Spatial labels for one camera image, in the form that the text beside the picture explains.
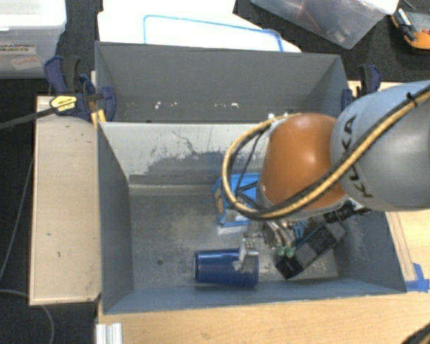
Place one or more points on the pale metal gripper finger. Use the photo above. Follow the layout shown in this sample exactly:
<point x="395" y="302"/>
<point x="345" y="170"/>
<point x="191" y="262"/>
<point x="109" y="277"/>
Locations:
<point x="239" y="254"/>
<point x="251" y="262"/>

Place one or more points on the blue can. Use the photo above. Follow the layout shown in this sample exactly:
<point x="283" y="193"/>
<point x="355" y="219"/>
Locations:
<point x="215" y="267"/>

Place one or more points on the blue and yellow box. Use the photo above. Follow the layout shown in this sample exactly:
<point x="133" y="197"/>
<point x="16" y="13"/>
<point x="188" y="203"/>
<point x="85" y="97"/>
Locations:
<point x="224" y="211"/>

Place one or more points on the grey metal bin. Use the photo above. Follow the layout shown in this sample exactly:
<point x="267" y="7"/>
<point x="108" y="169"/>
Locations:
<point x="172" y="206"/>

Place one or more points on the pale wood board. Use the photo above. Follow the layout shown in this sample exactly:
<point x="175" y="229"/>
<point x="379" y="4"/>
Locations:
<point x="64" y="210"/>

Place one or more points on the black cylinder on white bracket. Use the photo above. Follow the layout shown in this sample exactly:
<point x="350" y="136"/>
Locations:
<point x="338" y="213"/>

